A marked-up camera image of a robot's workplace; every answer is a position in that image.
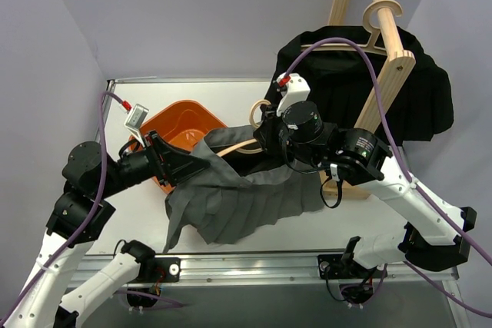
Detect wooden hanger of grey skirt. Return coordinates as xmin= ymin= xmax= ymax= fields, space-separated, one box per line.
xmin=217 ymin=99 xmax=271 ymax=157

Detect grey pleated skirt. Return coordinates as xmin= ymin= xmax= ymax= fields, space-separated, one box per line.
xmin=164 ymin=125 xmax=324 ymax=251

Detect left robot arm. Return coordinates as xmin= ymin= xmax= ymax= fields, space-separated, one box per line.
xmin=1 ymin=131 xmax=210 ymax=327

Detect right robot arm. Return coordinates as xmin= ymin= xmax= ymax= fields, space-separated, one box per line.
xmin=253 ymin=101 xmax=477 ymax=277

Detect black pleated skirt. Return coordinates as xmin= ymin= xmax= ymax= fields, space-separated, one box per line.
xmin=273 ymin=26 xmax=454 ymax=145

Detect wooden hanger of black skirt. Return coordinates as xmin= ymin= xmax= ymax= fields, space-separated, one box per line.
xmin=300 ymin=0 xmax=405 ymax=52

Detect orange plastic basket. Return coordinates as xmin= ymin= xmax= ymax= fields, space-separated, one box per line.
xmin=128 ymin=100 xmax=228 ymax=195

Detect wooden clothes rack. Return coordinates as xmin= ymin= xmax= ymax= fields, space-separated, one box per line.
xmin=318 ymin=0 xmax=418 ymax=200

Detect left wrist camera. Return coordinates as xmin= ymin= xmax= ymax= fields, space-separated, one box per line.
xmin=124 ymin=104 xmax=149 ymax=145

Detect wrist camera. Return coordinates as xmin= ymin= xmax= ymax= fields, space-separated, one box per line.
xmin=124 ymin=104 xmax=149 ymax=145
xmin=274 ymin=73 xmax=311 ymax=117

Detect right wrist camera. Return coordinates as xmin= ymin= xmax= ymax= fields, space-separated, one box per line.
xmin=274 ymin=73 xmax=311 ymax=117

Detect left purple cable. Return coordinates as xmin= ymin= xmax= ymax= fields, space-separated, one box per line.
xmin=0 ymin=90 xmax=130 ymax=317

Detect aluminium rail table edge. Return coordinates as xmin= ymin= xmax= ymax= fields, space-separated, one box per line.
xmin=65 ymin=78 xmax=458 ymax=290

